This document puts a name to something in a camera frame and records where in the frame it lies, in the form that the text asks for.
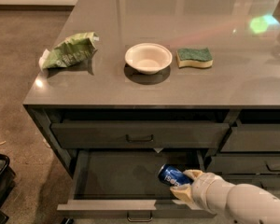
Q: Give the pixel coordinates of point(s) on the white bowl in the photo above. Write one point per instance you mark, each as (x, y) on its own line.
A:
(148, 58)

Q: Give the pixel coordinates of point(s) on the green yellow sponge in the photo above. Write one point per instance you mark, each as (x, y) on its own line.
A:
(197, 58)

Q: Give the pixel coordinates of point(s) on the dark grey counter cabinet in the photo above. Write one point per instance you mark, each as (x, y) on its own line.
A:
(243, 84)

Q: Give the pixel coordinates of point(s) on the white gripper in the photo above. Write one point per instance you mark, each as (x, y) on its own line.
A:
(207, 188)

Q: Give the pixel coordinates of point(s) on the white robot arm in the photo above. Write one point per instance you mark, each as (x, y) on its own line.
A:
(236, 204)

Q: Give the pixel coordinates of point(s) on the blue pepsi can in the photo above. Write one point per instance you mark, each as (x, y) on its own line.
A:
(171, 176)

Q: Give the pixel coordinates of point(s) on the green chip bag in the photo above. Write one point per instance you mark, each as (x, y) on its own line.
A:
(73, 50)

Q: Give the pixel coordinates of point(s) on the black bin with bottles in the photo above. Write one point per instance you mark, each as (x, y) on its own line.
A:
(7, 176)

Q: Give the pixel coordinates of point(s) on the open middle drawer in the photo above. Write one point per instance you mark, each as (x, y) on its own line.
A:
(123, 183)

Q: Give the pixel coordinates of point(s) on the top right drawer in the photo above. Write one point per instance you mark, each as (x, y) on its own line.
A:
(253, 137)

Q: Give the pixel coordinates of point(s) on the middle right drawer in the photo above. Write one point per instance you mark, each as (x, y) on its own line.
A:
(244, 165)

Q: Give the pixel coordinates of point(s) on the top left drawer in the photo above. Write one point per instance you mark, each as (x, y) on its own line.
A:
(139, 134)

